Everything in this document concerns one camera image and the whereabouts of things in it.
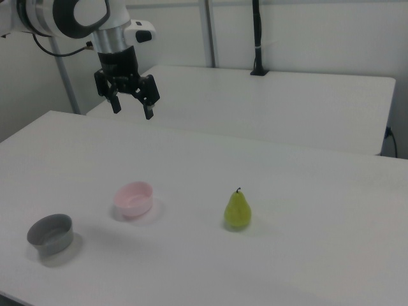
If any grey plastic bowl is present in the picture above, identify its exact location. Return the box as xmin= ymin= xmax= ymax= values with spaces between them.
xmin=27 ymin=213 xmax=75 ymax=256

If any slanted grey wall post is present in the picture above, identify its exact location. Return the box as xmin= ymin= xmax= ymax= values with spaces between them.
xmin=50 ymin=36 xmax=81 ymax=115

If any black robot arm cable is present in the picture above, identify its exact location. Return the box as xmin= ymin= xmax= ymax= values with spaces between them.
xmin=31 ymin=33 xmax=95 ymax=59

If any white side table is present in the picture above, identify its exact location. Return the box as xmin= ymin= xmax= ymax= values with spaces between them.
xmin=85 ymin=65 xmax=397 ymax=157

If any pink plastic bowl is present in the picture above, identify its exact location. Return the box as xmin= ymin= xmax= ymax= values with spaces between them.
xmin=113 ymin=181 xmax=154 ymax=219

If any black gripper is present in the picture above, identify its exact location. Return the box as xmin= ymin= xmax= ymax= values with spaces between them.
xmin=94 ymin=46 xmax=161 ymax=120

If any green pear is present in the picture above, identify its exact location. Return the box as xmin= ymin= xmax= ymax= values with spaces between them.
xmin=224 ymin=187 xmax=253 ymax=228

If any black camera pole with base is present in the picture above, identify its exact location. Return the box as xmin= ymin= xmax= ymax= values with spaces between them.
xmin=249 ymin=0 xmax=269 ymax=77

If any upright grey wall post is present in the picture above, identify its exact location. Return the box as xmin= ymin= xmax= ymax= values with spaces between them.
xmin=197 ymin=0 xmax=221 ymax=68

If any black wall power cable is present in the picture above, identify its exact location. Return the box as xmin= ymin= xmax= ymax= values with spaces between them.
xmin=385 ymin=126 xmax=400 ymax=158

